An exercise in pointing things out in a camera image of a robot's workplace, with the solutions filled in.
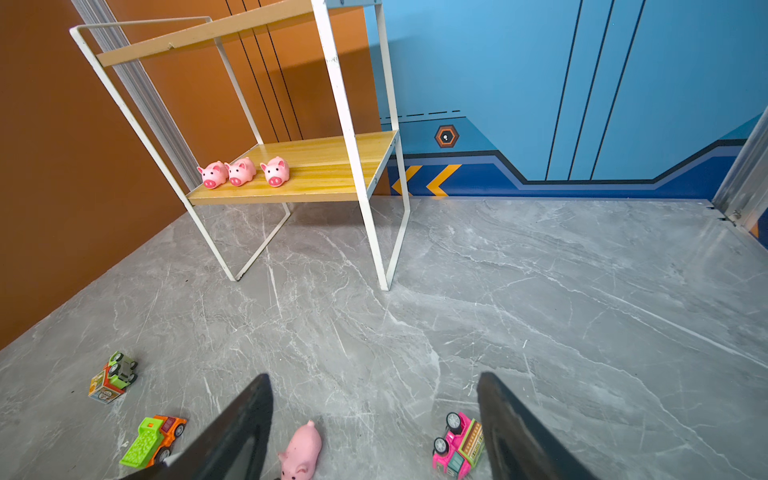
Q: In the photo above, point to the pink purple toy car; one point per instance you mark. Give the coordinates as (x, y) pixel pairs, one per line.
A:
(457, 452)

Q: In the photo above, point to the aluminium corner post right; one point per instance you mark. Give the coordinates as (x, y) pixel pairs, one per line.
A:
(742, 196)

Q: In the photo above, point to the yellow multicolour toy car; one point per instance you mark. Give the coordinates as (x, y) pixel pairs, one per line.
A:
(112, 381)

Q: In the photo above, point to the aluminium corner post left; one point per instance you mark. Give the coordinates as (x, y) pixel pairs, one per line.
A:
(146, 97)

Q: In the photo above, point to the green toy car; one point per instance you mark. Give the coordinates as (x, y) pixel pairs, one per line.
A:
(156, 435)

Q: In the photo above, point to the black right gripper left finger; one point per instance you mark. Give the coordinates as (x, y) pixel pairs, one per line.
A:
(234, 445)

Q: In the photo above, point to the white frame wooden shelf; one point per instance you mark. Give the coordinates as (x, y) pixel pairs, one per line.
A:
(343, 168)

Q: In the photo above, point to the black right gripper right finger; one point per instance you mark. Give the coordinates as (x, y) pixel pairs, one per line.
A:
(519, 446)

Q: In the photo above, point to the pink pig toy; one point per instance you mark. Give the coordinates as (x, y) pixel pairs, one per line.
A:
(241, 171)
(299, 460)
(276, 171)
(214, 175)

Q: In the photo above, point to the aluminium corner post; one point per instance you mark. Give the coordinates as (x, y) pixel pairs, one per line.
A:
(146, 97)
(742, 196)

